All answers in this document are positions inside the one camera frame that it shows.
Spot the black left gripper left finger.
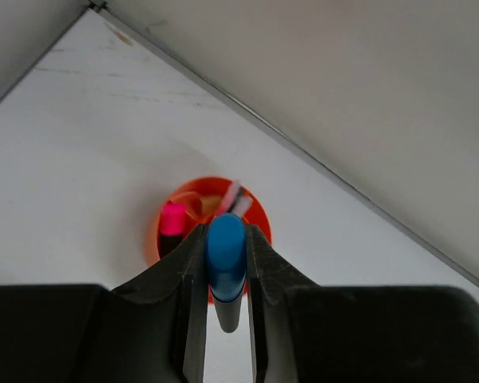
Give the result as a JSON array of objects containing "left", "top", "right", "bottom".
[{"left": 0, "top": 225, "right": 208, "bottom": 382}]

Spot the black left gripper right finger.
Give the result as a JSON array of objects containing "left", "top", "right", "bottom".
[{"left": 246, "top": 225, "right": 479, "bottom": 382}]

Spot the blue cap black highlighter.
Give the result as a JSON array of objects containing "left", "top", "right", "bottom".
[{"left": 205, "top": 213, "right": 247, "bottom": 334}]

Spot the pink cap black highlighter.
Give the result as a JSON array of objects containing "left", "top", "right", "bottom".
[{"left": 159, "top": 203, "right": 186, "bottom": 259}]

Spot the green gel pen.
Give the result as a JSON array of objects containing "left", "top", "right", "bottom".
[{"left": 231, "top": 195, "right": 253, "bottom": 217}]

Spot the pink white pen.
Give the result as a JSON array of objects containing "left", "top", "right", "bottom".
[{"left": 218, "top": 180, "right": 241, "bottom": 215}]

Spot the orange round desk organizer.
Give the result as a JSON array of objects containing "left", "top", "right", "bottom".
[{"left": 144, "top": 176, "right": 272, "bottom": 266}]

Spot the aluminium rail right side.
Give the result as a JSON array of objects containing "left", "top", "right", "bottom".
[{"left": 91, "top": 1, "right": 479, "bottom": 288}]

